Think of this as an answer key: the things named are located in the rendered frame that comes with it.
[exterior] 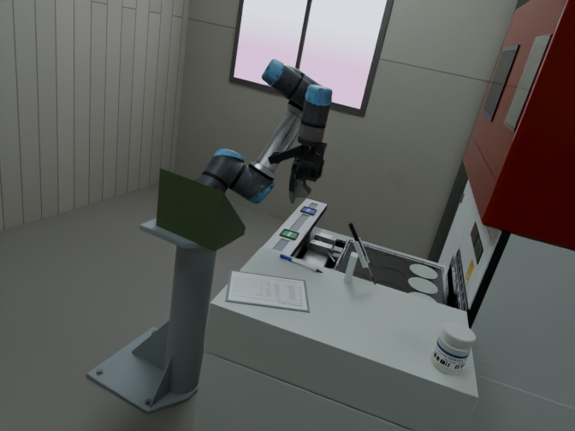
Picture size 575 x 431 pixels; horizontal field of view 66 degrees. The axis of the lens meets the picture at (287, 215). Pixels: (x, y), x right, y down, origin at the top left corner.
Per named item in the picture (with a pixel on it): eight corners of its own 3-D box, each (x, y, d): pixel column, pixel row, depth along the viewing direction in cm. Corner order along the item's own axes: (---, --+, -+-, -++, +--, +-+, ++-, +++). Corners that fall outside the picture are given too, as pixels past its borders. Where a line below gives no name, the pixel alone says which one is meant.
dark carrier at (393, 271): (441, 270, 162) (441, 268, 162) (442, 320, 131) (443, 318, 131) (350, 243, 169) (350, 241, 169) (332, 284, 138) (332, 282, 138)
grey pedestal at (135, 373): (85, 376, 200) (87, 211, 169) (153, 328, 238) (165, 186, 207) (174, 431, 182) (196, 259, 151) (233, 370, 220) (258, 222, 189)
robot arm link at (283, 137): (228, 186, 184) (299, 73, 178) (258, 205, 187) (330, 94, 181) (228, 190, 172) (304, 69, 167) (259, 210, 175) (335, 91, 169)
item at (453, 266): (449, 277, 168) (457, 256, 165) (454, 344, 129) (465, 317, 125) (444, 275, 169) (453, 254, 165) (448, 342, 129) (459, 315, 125)
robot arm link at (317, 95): (333, 87, 130) (334, 91, 122) (325, 124, 134) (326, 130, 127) (307, 82, 130) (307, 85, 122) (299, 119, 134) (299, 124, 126)
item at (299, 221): (320, 233, 190) (327, 203, 185) (281, 295, 141) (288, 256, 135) (299, 227, 192) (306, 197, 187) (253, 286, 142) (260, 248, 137)
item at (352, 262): (364, 281, 129) (376, 241, 124) (362, 287, 125) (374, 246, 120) (344, 275, 130) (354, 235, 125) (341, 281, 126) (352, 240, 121)
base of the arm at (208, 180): (180, 185, 166) (193, 163, 169) (192, 202, 180) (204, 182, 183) (214, 199, 162) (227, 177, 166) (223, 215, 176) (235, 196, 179)
